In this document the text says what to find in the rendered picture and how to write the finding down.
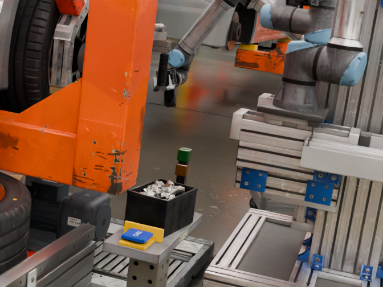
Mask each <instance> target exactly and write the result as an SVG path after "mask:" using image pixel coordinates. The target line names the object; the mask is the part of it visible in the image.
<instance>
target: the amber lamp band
mask: <svg viewBox="0 0 383 287"><path fill-rule="evenodd" d="M189 173H190V164H188V165H182V164H179V163H177V164H176V171H175V175H178V176H182V177H186V176H188V175H189Z"/></svg>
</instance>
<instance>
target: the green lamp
mask: <svg viewBox="0 0 383 287"><path fill-rule="evenodd" d="M192 151H193V149H190V148H186V147H181V148H179V149H178V154H177V160H178V161H183V162H189V161H190V160H191V159H192Z"/></svg>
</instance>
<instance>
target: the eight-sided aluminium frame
mask: <svg viewBox="0 0 383 287"><path fill-rule="evenodd" d="M88 10H89V0H85V5H84V7H83V9H82V11H81V13H80V14H79V16H74V15H67V14H64V15H63V17H62V18H61V20H60V22H59V24H57V27H56V29H55V34H54V49H53V57H52V69H51V82H50V85H49V86H50V95H52V94H54V93H55V92H57V91H59V90H61V89H62V88H64V87H66V86H68V85H69V84H71V71H72V60H73V53H74V41H75V37H76V34H77V32H78V30H79V28H80V26H81V25H82V23H83V20H84V18H85V16H86V15H87V13H88ZM63 43H64V54H63ZM62 56H63V66H62ZM61 68H62V79H61V82H60V75H61Z"/></svg>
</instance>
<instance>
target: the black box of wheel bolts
mask: <svg viewBox="0 0 383 287"><path fill-rule="evenodd" d="M197 191H198V188H196V187H192V186H188V185H185V184H181V183H177V182H173V181H171V180H166V179H162V178H158V179H155V180H153V181H150V182H148V183H144V184H142V185H139V186H137V187H134V188H131V189H129V190H127V193H128V194H127V204H126V209H125V219H124V224H125V221H126V220H127V221H130V222H135V223H140V224H144V225H148V226H152V227H157V228H161V229H164V237H163V238H165V237H167V236H169V235H170V234H172V233H174V232H176V231H178V230H179V229H181V228H184V227H186V226H187V225H189V224H191V223H192V222H193V216H194V208H195V200H196V195H197Z"/></svg>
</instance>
